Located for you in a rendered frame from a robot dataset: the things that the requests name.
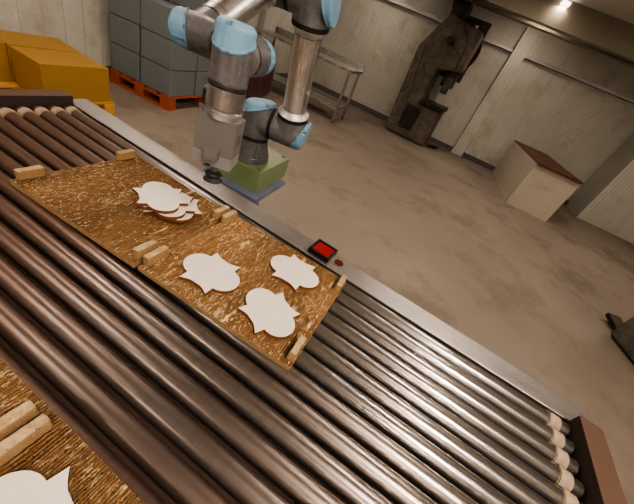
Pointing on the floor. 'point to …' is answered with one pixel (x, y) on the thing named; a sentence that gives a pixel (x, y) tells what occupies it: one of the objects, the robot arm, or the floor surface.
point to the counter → (533, 181)
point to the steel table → (323, 60)
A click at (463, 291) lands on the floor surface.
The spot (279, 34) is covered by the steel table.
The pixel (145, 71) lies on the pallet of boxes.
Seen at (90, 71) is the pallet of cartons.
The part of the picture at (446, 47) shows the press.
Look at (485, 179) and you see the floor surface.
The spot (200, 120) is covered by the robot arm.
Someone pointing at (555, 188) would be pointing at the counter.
